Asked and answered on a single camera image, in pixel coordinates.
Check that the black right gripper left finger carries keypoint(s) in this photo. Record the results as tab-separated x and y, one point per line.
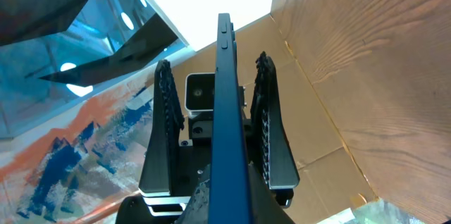
197	209

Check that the blue Galaxy smartphone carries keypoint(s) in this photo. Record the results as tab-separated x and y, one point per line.
229	194

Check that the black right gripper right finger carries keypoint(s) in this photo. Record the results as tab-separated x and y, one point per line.
265	208

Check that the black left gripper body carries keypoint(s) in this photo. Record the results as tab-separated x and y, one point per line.
192	159

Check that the colourful painted board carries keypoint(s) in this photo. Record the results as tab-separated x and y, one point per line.
81	165

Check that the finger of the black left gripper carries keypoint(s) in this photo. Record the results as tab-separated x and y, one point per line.
278	167
162	152

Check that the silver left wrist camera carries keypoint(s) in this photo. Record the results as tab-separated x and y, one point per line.
199	93

